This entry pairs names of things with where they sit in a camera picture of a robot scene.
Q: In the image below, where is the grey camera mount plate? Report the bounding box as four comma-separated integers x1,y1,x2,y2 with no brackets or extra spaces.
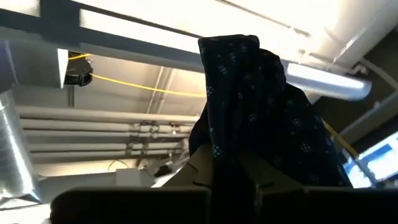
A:
9,40,69,90

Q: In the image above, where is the yellow cable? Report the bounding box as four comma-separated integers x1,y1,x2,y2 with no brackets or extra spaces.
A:
68,53,360,158

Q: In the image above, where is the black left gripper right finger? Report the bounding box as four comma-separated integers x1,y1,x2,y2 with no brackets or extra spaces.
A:
239,152,398,224

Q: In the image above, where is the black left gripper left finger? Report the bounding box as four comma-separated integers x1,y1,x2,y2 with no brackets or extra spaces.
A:
51,144,215,224

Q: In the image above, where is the black overhead camera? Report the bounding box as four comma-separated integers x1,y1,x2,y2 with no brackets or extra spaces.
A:
64,52,94,87

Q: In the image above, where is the navy dotted cloth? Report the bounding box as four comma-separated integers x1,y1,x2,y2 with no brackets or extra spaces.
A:
188,34,354,224

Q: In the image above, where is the computer monitor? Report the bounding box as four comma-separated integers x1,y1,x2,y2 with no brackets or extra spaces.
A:
343,130,398,189

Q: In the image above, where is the thin grey ceiling conduit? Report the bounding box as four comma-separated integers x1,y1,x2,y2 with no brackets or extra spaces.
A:
214,0,312,37

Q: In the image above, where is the grey metal frame beam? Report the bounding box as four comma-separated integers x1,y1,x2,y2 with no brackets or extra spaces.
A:
0,0,206,73

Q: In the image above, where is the silver spiral air duct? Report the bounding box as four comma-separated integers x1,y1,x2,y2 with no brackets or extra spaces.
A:
0,90,43,208

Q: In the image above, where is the grey ceiling pipe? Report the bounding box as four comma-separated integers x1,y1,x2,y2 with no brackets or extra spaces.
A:
23,129,190,139
30,149,184,163
27,142,185,152
15,105,200,124
20,119,194,134

